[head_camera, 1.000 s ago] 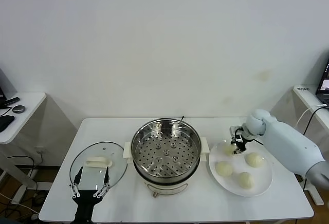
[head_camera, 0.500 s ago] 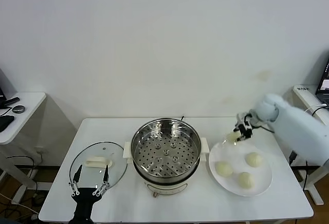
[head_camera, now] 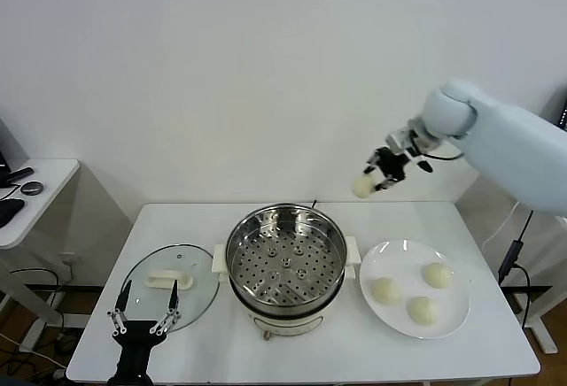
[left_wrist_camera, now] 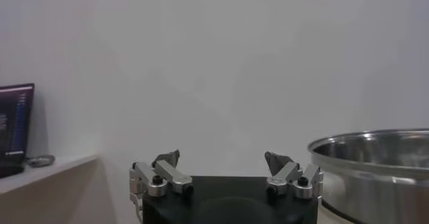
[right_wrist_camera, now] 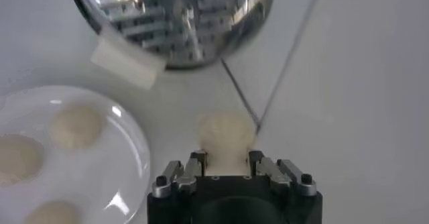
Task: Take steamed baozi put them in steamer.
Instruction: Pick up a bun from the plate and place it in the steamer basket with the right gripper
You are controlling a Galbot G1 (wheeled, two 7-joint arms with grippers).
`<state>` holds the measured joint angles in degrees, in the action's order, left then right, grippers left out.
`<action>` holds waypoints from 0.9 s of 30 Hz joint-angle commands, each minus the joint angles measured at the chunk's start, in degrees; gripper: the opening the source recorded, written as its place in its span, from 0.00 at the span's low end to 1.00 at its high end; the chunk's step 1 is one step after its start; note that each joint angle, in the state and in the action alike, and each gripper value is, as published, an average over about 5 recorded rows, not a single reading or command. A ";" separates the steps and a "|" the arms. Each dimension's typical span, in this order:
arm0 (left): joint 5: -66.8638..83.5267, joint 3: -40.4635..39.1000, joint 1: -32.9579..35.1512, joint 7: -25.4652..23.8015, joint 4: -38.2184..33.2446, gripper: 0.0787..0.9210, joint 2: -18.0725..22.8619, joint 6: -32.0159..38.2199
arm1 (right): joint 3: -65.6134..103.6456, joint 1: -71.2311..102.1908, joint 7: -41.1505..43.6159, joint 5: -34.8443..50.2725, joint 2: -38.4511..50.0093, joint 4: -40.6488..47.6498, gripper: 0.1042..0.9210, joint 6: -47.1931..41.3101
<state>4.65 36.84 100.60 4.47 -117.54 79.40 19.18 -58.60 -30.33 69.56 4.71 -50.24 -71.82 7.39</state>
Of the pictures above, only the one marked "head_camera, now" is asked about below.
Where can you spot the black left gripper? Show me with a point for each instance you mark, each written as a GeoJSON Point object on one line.
{"type": "Point", "coordinates": [135, 337]}

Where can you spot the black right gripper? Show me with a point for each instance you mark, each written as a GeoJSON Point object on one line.
{"type": "Point", "coordinates": [392, 164]}

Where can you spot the white steamed baozi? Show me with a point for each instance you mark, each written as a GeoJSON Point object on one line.
{"type": "Point", "coordinates": [438, 275]}
{"type": "Point", "coordinates": [424, 311]}
{"type": "Point", "coordinates": [385, 291]}
{"type": "Point", "coordinates": [362, 187]}

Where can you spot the black computer mouse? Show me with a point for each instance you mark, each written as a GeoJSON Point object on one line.
{"type": "Point", "coordinates": [9, 211]}

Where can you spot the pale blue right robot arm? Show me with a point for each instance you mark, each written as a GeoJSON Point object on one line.
{"type": "Point", "coordinates": [509, 138]}

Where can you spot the perforated stainless steel steamer basket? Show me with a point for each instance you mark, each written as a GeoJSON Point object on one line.
{"type": "Point", "coordinates": [328, 244]}

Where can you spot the stainless steel steamer pot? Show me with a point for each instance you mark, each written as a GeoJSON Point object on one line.
{"type": "Point", "coordinates": [288, 321]}

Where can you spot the white round plate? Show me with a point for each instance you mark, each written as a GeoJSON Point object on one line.
{"type": "Point", "coordinates": [390, 262]}

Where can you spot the white side table with label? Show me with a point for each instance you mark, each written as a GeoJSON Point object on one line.
{"type": "Point", "coordinates": [480, 211]}

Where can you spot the white rounded side table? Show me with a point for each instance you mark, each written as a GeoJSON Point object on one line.
{"type": "Point", "coordinates": [48, 182]}

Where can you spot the grey computer mouse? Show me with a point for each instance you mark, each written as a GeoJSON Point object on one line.
{"type": "Point", "coordinates": [33, 187]}

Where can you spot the black remote stick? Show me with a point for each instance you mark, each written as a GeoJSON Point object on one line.
{"type": "Point", "coordinates": [20, 174]}

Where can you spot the black laptop with grey keyboard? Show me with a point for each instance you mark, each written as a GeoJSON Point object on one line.
{"type": "Point", "coordinates": [562, 111]}

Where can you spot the laptop with purple screen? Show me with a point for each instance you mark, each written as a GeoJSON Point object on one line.
{"type": "Point", "coordinates": [9, 138]}

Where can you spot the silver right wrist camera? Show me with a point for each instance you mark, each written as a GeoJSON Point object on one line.
{"type": "Point", "coordinates": [404, 140]}

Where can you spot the white wall socket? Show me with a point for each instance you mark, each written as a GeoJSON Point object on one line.
{"type": "Point", "coordinates": [71, 259]}

